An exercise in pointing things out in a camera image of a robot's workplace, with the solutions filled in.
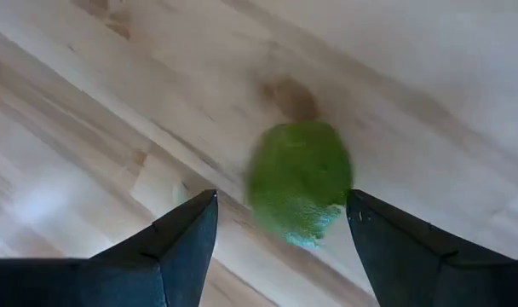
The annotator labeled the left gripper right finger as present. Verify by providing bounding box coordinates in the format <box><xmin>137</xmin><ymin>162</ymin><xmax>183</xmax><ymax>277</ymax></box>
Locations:
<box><xmin>345</xmin><ymin>188</ymin><xmax>518</xmax><ymax>307</ymax></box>

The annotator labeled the green lime with torn patch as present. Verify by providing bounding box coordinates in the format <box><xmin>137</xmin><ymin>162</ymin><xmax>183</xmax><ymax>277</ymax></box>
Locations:
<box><xmin>245</xmin><ymin>121</ymin><xmax>354</xmax><ymax>249</ymax></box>

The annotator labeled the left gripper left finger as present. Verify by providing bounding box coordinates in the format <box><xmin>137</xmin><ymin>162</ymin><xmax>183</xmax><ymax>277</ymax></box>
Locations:
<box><xmin>0</xmin><ymin>189</ymin><xmax>220</xmax><ymax>307</ymax></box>

